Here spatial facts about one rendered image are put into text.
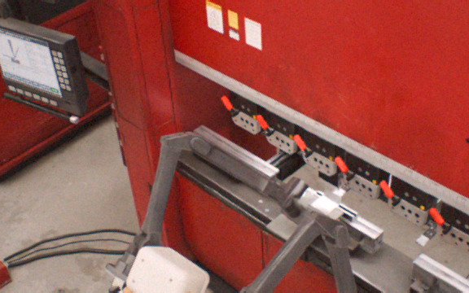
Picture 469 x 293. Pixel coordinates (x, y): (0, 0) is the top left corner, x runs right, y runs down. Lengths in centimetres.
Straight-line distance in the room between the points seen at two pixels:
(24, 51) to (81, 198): 167
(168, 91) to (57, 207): 160
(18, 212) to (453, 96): 309
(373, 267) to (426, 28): 106
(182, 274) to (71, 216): 238
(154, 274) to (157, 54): 119
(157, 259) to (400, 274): 104
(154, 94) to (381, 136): 113
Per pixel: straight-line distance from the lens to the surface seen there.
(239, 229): 319
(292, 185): 254
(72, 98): 300
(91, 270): 407
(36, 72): 308
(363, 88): 235
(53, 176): 474
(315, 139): 264
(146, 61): 300
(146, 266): 216
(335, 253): 224
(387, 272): 277
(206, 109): 337
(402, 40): 217
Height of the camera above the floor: 296
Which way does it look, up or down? 39 degrees down
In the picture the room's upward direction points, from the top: 4 degrees counter-clockwise
